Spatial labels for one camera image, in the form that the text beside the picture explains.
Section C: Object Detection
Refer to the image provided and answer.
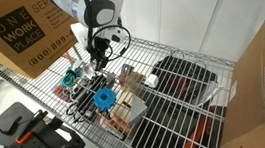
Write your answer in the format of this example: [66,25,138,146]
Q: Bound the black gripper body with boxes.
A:
[91,35,114,63]

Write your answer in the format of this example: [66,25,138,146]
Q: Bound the clear plastic bag purple parts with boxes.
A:
[82,61,99,79]

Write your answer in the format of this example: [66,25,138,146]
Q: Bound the blue gear-shaped plastic spool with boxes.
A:
[92,86,119,111]

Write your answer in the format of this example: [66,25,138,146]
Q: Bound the black hand tool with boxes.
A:
[61,72,111,125]

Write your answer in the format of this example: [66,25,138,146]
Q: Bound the small white cube adapter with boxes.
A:
[145,73,160,89]

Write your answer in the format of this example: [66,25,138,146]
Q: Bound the gray plastic wedge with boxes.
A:
[125,92,150,125]

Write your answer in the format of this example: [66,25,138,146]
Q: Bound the large cardboard box black print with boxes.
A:
[0,0,85,83]

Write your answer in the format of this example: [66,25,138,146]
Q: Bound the clear plastic holder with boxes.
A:
[190,79,225,107]

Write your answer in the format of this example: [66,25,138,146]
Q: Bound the black hook tool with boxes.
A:
[0,115,26,137]

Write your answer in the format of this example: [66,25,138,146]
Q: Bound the cardboard box with shipping labels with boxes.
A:
[205,8,265,148]

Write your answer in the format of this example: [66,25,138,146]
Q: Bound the small gray metal bracket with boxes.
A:
[117,62,133,79]

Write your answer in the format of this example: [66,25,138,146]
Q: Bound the teal coiled cable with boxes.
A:
[58,64,87,90]

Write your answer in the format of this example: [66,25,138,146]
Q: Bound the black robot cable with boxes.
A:
[80,0,135,64]

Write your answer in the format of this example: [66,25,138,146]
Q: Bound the metal wire shelf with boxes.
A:
[0,24,246,148]

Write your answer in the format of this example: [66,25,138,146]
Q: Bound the orange handled black clamp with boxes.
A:
[11,108,53,146]

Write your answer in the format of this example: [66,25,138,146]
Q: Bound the orange plastic frame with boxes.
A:
[175,105,224,148]

